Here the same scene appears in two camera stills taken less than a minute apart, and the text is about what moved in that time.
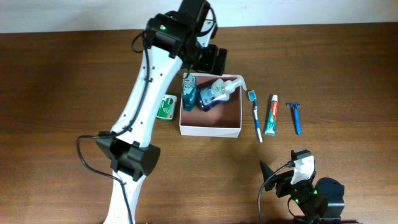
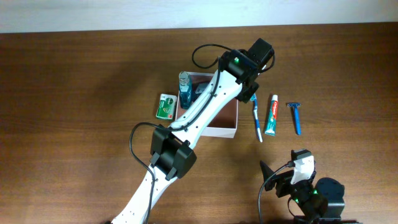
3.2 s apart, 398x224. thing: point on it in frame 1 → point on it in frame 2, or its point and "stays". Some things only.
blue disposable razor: x=296 y=117 stays
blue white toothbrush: x=252 y=97 stays
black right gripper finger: x=267 y=172 stays
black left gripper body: x=212 y=59 → x=249 y=93
